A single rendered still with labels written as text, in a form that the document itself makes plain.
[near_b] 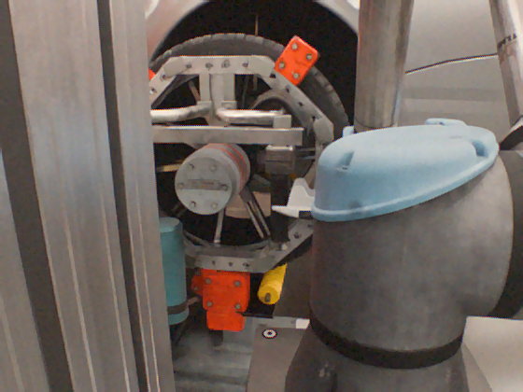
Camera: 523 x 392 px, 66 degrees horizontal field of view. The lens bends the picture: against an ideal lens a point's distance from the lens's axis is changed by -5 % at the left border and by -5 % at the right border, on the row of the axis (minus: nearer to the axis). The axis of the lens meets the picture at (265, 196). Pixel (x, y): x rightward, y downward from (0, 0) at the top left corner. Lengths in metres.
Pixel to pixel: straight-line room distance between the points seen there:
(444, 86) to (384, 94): 0.60
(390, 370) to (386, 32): 0.46
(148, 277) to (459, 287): 0.18
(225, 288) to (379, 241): 0.91
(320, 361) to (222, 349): 1.11
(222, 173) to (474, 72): 0.76
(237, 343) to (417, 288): 1.19
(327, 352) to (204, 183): 0.63
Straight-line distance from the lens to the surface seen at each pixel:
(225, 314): 1.18
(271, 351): 0.44
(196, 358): 1.40
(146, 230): 0.16
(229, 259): 1.11
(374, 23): 0.63
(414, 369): 0.30
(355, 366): 0.30
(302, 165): 1.37
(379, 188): 0.24
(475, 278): 0.27
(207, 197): 0.90
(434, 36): 1.26
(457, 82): 1.28
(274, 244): 0.82
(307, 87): 1.06
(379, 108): 0.69
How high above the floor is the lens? 1.09
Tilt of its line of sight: 17 degrees down
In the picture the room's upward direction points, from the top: straight up
